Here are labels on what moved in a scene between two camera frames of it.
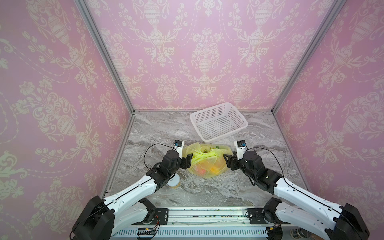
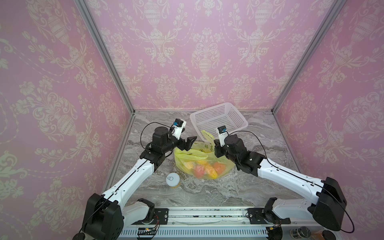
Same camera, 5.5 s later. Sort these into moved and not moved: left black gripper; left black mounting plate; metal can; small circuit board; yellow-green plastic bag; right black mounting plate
Moved: yellow-green plastic bag; left black gripper
Not moved: right black mounting plate; metal can; small circuit board; left black mounting plate
